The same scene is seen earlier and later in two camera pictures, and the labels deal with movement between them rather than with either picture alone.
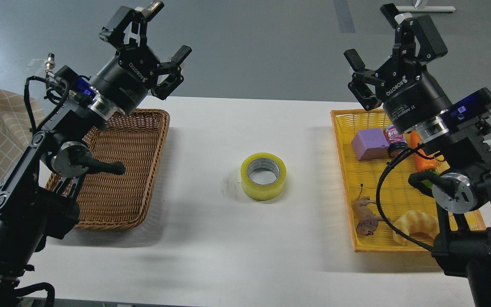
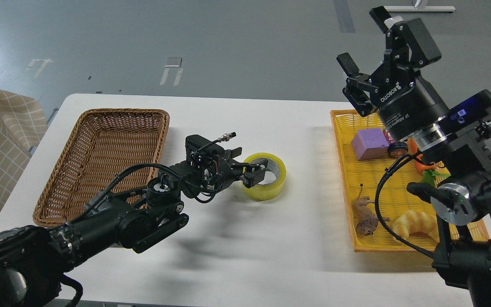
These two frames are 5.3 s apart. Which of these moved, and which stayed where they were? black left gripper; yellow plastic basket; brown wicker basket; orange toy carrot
Moved: black left gripper
Stayed: yellow plastic basket; orange toy carrot; brown wicker basket
